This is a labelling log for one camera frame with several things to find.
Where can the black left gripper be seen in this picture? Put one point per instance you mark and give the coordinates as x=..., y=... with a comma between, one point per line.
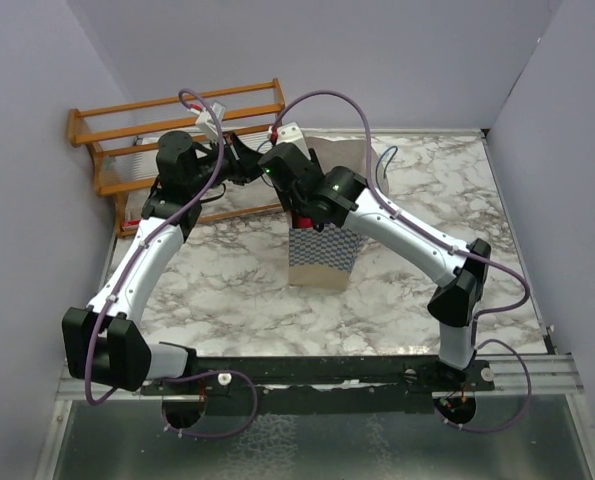
x=242, y=160

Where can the blue checkered paper bag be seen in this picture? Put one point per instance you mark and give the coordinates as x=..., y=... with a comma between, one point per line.
x=324, y=258

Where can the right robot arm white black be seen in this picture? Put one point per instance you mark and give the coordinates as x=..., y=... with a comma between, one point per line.
x=458, y=268

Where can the pink Real crisps bag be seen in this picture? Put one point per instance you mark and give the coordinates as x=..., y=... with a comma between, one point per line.
x=303, y=222

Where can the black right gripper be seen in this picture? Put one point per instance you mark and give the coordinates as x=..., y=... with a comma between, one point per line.
x=285, y=202

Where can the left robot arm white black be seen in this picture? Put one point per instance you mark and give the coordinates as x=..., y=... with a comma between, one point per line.
x=102, y=341

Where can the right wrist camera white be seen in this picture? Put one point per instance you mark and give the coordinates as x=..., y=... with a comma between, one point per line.
x=290, y=133

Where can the small red box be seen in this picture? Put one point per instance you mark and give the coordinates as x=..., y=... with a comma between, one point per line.
x=129, y=225

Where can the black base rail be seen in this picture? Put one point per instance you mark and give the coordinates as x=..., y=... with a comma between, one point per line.
x=319, y=385

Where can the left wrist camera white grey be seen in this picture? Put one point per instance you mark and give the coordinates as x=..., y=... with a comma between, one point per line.
x=205, y=122

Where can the wooden tiered shelf rack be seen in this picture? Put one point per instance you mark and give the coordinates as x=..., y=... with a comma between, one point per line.
x=120, y=139

